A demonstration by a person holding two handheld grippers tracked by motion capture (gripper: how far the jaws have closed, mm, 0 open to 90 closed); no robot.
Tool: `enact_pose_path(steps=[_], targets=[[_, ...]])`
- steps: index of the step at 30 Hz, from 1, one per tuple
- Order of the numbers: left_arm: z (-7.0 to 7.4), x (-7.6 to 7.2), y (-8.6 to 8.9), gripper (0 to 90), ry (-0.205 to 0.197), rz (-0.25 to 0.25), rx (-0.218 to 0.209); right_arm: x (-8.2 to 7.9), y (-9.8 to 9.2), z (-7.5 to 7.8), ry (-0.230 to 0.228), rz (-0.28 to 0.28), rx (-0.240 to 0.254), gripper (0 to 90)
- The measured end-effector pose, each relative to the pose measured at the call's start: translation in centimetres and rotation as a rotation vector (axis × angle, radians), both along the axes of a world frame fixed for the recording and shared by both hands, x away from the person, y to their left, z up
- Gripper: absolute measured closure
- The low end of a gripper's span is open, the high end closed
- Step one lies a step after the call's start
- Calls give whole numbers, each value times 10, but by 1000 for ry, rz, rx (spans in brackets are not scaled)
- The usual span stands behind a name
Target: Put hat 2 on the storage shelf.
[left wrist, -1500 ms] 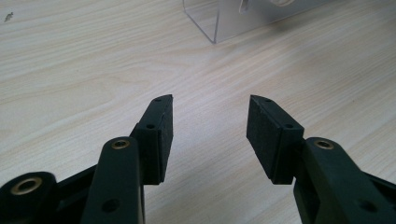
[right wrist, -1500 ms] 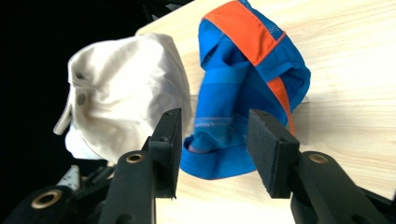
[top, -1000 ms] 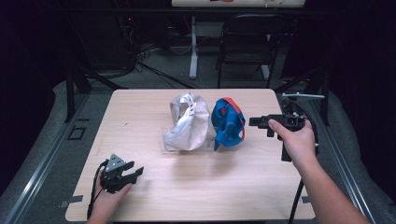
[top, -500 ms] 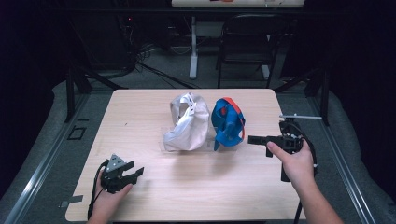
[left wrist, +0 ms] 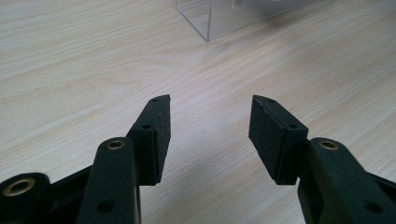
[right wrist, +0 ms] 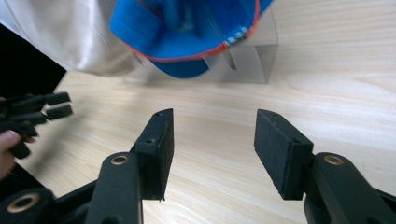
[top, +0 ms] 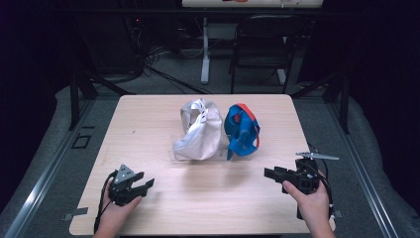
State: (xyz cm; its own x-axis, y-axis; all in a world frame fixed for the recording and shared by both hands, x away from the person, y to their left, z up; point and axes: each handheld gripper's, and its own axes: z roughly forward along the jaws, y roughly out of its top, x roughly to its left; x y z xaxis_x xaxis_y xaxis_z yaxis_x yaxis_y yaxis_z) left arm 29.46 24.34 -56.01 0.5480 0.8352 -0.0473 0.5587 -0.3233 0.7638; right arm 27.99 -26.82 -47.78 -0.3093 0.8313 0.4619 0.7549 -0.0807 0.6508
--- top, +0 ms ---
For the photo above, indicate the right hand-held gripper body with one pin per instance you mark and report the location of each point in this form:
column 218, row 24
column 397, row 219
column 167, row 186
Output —
column 307, row 178

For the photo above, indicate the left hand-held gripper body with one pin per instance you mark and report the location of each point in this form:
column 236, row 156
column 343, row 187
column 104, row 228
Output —
column 122, row 191

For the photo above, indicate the blue cap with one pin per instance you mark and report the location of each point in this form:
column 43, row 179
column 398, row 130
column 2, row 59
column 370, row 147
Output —
column 242, row 135

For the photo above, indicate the white cap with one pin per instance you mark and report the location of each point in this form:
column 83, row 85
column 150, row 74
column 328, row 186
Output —
column 203, row 135

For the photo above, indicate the person's left hand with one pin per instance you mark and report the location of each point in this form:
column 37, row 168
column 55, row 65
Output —
column 114, row 216

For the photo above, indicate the person's right hand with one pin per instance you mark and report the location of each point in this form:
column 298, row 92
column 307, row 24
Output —
column 315, row 208

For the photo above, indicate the grey tape strip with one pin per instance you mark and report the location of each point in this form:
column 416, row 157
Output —
column 74, row 213

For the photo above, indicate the black tape square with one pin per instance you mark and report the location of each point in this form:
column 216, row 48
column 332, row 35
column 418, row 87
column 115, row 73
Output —
column 75, row 141

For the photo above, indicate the black metal stand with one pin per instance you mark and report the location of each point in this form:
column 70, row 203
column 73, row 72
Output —
column 344, row 105
column 75, row 99

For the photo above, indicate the short white desk foot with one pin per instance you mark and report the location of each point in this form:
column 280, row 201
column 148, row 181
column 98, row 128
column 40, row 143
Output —
column 281, row 76

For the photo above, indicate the black folding chair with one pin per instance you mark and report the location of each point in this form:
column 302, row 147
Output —
column 261, row 49

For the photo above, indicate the white desk leg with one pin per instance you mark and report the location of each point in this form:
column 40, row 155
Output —
column 205, row 59

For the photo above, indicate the white desk top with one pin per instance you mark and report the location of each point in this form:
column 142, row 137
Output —
column 254, row 3

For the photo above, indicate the aluminium floor rail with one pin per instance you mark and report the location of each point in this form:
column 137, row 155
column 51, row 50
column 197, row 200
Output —
column 363, row 172
column 49, row 172

